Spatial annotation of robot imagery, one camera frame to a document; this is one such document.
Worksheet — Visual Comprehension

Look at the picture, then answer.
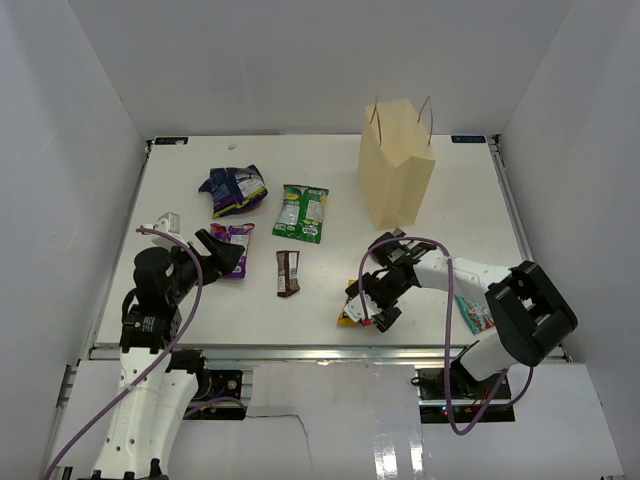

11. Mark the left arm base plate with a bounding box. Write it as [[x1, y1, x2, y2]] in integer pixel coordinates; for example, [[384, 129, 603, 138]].
[[192, 368, 243, 403]]

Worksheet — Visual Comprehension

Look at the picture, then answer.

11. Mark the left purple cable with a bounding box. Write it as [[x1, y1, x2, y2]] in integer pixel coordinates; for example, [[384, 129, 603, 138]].
[[42, 225, 247, 480]]

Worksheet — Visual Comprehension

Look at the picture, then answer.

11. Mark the aluminium front rail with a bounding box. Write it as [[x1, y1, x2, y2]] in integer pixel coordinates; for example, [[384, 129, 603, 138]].
[[87, 344, 571, 362]]

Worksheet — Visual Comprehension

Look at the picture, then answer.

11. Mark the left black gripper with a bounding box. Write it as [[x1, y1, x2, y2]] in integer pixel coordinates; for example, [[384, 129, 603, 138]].
[[165, 228, 244, 303]]

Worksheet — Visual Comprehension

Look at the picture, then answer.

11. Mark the left blue table label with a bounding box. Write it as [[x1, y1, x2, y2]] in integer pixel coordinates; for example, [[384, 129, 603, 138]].
[[152, 136, 189, 146]]

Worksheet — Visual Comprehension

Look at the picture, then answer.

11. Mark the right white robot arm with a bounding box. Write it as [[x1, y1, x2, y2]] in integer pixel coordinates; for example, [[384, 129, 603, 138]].
[[344, 241, 578, 399]]

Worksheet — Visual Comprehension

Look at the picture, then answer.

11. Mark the crumpled dark purple snack bag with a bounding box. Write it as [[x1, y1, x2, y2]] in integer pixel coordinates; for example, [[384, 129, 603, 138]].
[[198, 164, 268, 218]]

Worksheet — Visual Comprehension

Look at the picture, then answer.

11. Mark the blue table label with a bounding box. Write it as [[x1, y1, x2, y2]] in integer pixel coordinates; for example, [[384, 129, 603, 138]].
[[152, 136, 189, 146], [450, 135, 486, 144]]

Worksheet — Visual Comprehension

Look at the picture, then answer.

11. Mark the colourful red green candy bag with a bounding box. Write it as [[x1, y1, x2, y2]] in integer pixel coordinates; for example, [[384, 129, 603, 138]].
[[455, 295, 494, 335]]

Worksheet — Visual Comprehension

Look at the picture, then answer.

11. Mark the green Fox's candy bag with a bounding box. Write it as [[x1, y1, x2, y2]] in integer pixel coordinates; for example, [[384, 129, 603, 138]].
[[272, 184, 330, 244]]

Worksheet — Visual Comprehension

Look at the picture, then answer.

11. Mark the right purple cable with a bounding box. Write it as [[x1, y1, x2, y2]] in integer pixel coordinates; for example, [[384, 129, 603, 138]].
[[357, 235, 535, 438]]

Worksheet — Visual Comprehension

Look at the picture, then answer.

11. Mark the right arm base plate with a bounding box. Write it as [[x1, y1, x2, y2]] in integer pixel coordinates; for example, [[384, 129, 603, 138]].
[[411, 368, 516, 425]]

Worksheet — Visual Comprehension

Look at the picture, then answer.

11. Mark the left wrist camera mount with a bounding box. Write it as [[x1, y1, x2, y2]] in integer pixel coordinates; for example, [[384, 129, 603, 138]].
[[136, 212, 189, 250]]

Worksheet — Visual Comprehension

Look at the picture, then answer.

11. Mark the purple cable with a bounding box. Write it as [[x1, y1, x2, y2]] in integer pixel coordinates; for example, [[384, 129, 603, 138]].
[[357, 235, 535, 438], [42, 225, 247, 480]]

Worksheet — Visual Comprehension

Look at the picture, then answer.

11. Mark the right blue table label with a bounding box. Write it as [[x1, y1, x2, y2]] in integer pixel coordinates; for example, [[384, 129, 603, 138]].
[[450, 135, 486, 144]]

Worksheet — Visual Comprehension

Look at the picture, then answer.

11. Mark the yellow M&M's packet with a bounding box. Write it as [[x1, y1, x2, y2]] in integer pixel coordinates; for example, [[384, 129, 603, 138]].
[[336, 293, 361, 328]]

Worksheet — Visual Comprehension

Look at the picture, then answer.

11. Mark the flat purple candy bag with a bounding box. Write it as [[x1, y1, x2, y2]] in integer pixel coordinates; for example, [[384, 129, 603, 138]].
[[210, 223, 255, 279]]

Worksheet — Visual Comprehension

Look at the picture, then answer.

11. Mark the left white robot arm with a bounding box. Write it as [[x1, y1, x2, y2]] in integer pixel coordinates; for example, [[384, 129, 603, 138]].
[[91, 229, 244, 479]]

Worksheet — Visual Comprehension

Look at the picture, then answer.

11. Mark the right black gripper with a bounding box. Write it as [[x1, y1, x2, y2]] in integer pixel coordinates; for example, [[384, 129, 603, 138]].
[[346, 271, 412, 332]]

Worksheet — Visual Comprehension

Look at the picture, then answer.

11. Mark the brown paper bag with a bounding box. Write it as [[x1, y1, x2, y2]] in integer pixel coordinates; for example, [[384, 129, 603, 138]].
[[357, 97, 436, 230]]

